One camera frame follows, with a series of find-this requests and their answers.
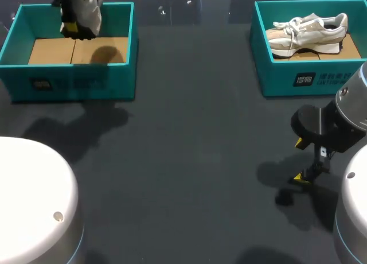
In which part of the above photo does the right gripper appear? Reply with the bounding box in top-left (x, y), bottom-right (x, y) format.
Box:
top-left (290, 104), bottom-right (360, 185)

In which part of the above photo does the white and beige shoe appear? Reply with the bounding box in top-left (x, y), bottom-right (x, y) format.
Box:
top-left (264, 12), bottom-right (349, 59)

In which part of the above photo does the teal box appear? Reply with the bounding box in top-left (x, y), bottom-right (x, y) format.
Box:
top-left (249, 0), bottom-right (367, 98)
top-left (0, 1), bottom-right (138, 103)

